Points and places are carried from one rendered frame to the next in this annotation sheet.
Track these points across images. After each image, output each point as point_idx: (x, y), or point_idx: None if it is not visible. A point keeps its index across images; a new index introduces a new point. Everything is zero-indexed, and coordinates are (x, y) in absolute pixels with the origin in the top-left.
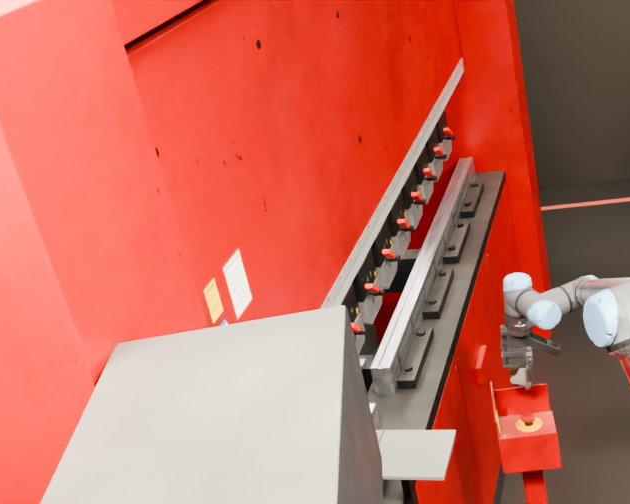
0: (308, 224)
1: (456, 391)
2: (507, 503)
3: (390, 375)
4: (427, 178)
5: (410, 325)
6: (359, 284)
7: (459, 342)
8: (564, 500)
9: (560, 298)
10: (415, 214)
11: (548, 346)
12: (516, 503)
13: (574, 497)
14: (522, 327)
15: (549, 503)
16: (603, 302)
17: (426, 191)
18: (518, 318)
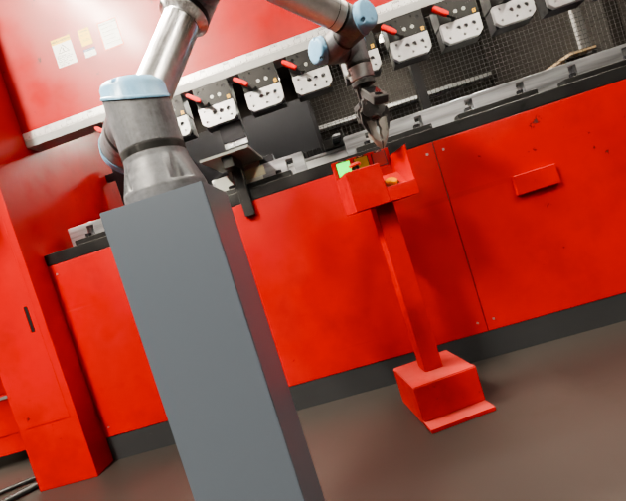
0: None
1: (421, 173)
2: (571, 338)
3: (345, 143)
4: (503, 0)
5: (411, 120)
6: None
7: (454, 137)
8: (616, 354)
9: (329, 31)
10: (454, 31)
11: (369, 94)
12: (577, 341)
13: None
14: (351, 78)
15: (599, 351)
16: None
17: (504, 14)
18: (347, 69)
